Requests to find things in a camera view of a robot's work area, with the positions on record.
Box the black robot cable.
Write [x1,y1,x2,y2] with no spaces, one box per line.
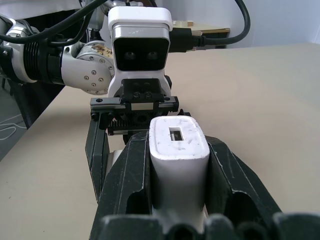
[0,0,252,54]

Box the white charger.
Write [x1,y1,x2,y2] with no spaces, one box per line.
[148,115,211,235]

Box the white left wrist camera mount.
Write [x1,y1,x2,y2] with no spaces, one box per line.
[107,6,174,99]

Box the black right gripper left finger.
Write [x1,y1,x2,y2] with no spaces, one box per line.
[95,129,155,220]

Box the small beige box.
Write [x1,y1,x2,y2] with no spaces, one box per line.
[173,20,195,28]

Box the wooden background table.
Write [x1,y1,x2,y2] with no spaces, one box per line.
[171,19,231,49]

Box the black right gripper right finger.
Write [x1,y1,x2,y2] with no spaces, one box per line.
[203,134,284,226]

